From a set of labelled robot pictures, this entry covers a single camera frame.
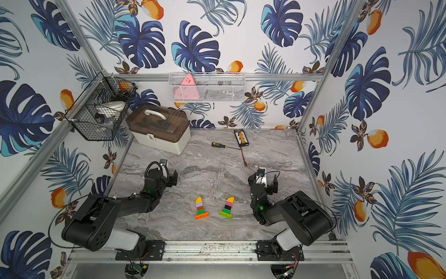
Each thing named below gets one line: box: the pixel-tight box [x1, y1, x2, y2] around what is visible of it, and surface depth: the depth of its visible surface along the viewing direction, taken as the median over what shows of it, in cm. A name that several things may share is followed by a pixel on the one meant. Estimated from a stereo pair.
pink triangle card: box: [172, 73, 200, 100], surface depth 92 cm
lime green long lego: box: [218, 210, 233, 220], surface depth 85 cm
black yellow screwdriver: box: [211, 141, 242, 150], surface depth 112 cm
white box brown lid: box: [126, 104, 192, 155], surface depth 101 cm
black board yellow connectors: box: [233, 128, 250, 148], surface depth 116 cm
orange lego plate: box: [195, 211, 210, 221], surface depth 85 cm
